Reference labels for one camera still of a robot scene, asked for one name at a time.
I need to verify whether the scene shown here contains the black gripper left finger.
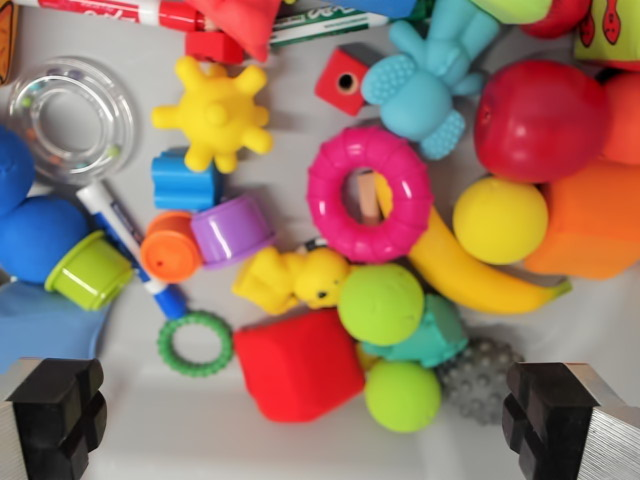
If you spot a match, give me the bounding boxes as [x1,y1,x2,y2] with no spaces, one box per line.
[0,357,109,480]

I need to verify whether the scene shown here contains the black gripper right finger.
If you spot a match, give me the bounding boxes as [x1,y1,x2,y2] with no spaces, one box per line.
[501,360,640,480]

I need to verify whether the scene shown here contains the yellow spiky rubber ball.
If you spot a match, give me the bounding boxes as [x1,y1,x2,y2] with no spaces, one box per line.
[151,54,275,175]

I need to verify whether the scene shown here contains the grey spiky ball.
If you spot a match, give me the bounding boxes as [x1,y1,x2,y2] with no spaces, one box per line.
[433,337,526,427]

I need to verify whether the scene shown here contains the blue soft fabric block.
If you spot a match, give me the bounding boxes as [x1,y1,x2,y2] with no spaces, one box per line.
[0,282,117,376]

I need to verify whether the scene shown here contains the teal rubber toy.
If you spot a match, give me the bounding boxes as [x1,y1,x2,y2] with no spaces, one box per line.
[359,293,470,370]

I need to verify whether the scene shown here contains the green stacking cup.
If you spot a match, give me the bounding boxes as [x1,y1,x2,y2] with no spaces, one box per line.
[44,230,134,313]

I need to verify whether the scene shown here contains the small green ball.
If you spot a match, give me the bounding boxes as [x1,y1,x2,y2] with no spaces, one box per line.
[363,359,443,434]

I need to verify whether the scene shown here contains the yellow plastic banana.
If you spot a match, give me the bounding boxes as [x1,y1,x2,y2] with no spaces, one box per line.
[373,172,572,316]

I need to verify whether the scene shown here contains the blue rubber toy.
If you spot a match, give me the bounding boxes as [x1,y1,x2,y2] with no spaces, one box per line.
[0,124,92,287]

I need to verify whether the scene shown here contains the orange soft fabric block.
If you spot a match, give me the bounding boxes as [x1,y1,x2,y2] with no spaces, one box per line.
[522,158,640,281]

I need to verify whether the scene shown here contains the orange stacking cup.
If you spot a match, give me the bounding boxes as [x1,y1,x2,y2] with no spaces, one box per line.
[139,210,205,285]

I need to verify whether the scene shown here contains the blue whiteboard marker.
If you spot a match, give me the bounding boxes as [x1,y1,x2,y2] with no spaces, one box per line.
[74,180,190,320]

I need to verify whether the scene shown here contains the large green ball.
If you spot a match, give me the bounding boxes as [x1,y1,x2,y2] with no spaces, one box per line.
[337,263,427,348]

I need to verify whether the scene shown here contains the red soft cube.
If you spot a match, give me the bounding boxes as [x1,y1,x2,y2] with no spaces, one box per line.
[232,309,367,425]

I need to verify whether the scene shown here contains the purple stacking cup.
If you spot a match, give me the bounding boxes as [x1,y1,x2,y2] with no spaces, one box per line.
[189,194,278,272]

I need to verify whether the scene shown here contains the blue ridged plastic block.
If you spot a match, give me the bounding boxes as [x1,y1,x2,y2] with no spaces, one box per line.
[151,147,224,213]

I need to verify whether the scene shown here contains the yellow rubber animal toy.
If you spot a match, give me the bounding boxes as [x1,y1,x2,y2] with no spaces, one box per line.
[230,244,352,317]

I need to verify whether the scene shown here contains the plain wooden block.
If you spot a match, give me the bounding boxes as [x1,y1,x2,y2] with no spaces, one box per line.
[355,169,385,227]

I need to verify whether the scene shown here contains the red plastic apple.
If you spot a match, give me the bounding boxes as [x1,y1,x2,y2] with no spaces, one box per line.
[473,59,612,185]

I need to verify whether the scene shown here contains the orange round toy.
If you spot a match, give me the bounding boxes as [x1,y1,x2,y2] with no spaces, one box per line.
[599,72,640,166]

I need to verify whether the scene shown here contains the light blue rubber teether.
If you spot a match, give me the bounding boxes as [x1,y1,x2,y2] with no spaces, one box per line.
[360,0,502,162]

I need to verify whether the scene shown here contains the brown orange printed block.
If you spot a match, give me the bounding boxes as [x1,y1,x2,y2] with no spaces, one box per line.
[0,0,22,87]

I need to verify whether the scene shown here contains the green fabric block red prints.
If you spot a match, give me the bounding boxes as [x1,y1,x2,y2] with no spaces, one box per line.
[572,0,640,74]

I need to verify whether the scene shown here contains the red round toy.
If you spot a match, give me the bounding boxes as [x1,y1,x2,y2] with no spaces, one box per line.
[519,0,592,40]

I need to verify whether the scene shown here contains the red wooden block with hole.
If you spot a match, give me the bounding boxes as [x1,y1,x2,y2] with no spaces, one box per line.
[314,43,387,117]

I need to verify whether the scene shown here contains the red whiteboard marker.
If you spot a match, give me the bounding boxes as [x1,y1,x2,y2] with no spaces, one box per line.
[37,0,209,31]

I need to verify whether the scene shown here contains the light green toy piece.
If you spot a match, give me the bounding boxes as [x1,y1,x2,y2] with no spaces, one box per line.
[468,0,552,25]

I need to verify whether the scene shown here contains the red soft fabric block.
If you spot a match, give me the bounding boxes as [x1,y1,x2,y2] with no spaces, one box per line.
[187,0,284,64]

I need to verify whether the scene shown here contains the blue toy piece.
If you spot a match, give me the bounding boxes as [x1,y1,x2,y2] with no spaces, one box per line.
[339,0,417,20]

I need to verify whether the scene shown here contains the green whiteboard marker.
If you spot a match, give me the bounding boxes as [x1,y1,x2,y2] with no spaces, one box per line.
[269,0,437,49]

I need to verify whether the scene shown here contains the green bumpy teether ring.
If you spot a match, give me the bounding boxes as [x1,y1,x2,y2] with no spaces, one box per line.
[157,310,235,374]

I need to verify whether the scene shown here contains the clear plastic rattle ring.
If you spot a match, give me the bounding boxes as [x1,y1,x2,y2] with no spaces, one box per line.
[8,55,139,186]

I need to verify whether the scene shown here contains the pink plastic ring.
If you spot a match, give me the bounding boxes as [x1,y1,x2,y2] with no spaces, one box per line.
[306,125,434,265]

